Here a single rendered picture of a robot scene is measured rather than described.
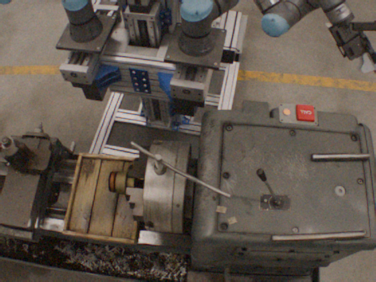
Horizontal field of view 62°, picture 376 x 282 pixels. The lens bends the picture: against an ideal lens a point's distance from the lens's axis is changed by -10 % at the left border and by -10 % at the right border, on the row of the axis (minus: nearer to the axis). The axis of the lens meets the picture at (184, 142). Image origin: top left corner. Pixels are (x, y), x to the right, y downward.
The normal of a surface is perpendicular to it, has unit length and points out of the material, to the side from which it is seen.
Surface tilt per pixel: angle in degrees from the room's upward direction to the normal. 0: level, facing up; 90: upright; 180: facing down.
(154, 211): 51
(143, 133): 0
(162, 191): 26
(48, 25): 0
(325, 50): 0
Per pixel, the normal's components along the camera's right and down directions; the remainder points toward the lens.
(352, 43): -0.12, 0.36
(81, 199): -0.03, -0.46
